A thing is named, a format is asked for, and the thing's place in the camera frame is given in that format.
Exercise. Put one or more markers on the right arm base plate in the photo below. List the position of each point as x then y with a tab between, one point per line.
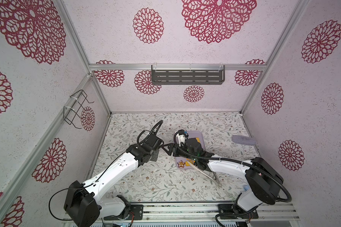
231	211

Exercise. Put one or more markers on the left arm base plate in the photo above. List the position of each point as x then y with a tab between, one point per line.
133	212

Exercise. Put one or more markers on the lavender plastic tray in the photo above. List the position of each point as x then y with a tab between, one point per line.
190	147

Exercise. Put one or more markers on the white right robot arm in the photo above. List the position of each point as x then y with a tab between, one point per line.
265	184

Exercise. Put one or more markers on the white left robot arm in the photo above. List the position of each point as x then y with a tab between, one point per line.
84	202

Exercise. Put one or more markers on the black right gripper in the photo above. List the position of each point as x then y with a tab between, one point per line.
174	149

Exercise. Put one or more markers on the black wire wall rack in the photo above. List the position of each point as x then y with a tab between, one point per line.
73	111

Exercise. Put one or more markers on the grey slotted wall shelf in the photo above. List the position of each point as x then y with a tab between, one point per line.
189	76

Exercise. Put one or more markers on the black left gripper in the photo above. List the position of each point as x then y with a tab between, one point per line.
156	154

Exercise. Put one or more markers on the star chocolate cookie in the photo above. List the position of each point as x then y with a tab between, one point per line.
181	164

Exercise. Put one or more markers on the grey fabric glasses case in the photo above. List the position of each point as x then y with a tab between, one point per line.
244	140

